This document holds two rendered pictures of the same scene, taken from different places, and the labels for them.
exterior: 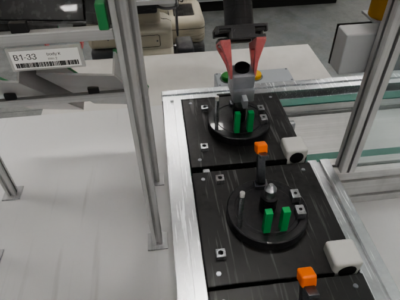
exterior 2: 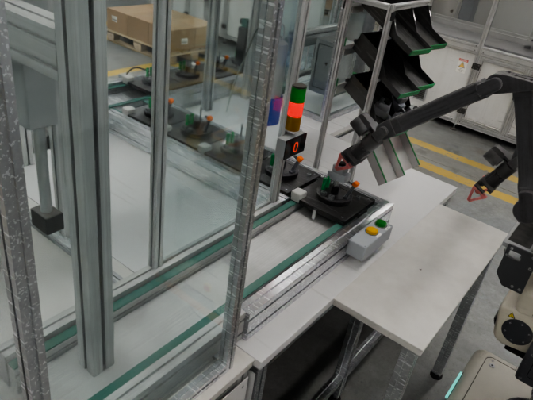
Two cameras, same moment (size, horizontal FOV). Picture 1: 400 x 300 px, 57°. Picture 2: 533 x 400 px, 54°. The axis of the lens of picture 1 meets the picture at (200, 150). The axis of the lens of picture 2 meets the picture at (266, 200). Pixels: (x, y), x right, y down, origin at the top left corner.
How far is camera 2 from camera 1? 230 cm
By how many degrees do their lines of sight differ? 94
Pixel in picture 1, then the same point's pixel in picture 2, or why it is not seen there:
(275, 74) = (363, 238)
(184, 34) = not seen: outside the picture
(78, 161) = (383, 194)
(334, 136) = (294, 231)
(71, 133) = (409, 201)
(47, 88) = not seen: hidden behind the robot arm
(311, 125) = (311, 232)
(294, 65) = (393, 309)
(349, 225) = not seen: hidden behind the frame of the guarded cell
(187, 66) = (447, 268)
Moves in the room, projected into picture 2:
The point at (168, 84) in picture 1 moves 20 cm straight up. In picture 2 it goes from (430, 248) to (446, 204)
